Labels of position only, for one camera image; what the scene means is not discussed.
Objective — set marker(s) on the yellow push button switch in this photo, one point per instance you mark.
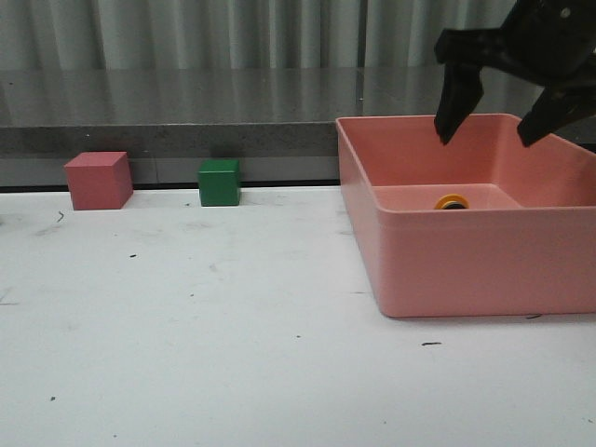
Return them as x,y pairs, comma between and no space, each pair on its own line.
452,202

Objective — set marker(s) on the grey counter shelf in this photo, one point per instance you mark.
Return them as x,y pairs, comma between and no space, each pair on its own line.
279,123

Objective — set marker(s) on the green cube block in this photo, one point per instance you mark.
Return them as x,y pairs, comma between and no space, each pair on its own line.
219,182

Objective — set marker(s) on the pink cube block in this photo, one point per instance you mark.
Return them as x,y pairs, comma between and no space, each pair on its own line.
99,180

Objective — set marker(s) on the pink plastic bin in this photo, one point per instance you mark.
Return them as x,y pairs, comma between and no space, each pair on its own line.
525,245

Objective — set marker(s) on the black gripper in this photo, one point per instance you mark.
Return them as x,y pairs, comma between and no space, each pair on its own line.
547,43

